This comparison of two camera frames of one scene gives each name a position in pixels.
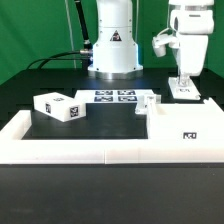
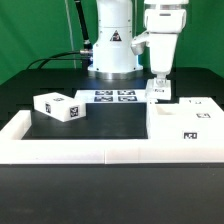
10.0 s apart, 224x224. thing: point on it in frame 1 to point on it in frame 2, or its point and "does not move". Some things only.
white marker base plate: [112, 96] does not move
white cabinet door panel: [178, 91] to [199, 109]
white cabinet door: [147, 104] to [156, 91]
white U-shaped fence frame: [16, 150] does not move
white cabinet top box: [60, 107] does not move
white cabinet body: [187, 123] does not move
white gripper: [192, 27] to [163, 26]
